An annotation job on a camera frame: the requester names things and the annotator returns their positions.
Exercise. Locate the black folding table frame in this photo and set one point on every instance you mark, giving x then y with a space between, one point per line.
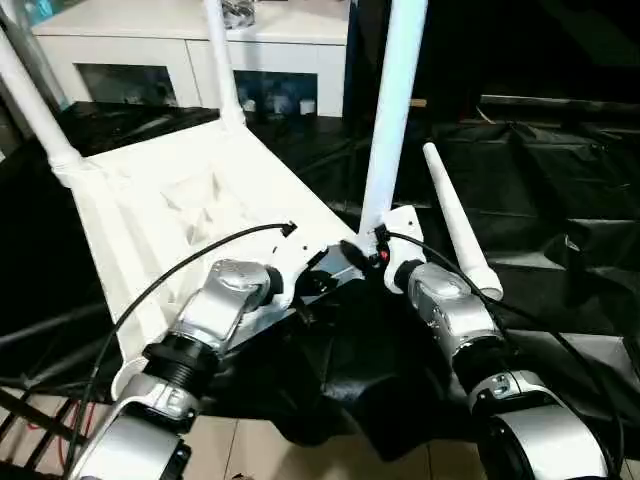
30 420

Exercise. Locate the blue white wrapped roll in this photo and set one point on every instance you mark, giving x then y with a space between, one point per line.
42 6

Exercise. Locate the white cabinet with glass doors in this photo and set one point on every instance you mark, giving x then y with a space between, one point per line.
150 50

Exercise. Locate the dark rounded robot body part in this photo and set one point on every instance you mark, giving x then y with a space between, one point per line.
247 475

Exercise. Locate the white plastic table leg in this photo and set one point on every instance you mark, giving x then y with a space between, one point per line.
460 225
35 110
225 75
395 100

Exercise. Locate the black backdrop cloth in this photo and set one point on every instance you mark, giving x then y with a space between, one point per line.
525 45

